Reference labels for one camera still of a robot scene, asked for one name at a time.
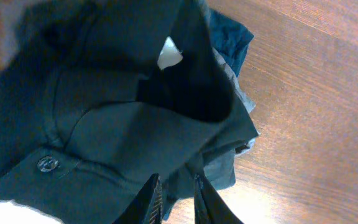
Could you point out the black shirt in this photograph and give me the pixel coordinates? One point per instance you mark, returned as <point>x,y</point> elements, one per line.
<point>87,115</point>

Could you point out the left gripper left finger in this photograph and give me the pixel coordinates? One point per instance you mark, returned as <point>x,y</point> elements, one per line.
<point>146,208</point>

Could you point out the navy folded garment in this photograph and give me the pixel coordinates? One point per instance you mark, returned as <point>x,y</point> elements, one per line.
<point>230,38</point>

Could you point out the light grey folded garment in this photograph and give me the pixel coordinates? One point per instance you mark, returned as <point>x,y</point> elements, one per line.
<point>220,172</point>

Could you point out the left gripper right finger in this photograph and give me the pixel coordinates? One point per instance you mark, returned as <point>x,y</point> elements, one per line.
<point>209,206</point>

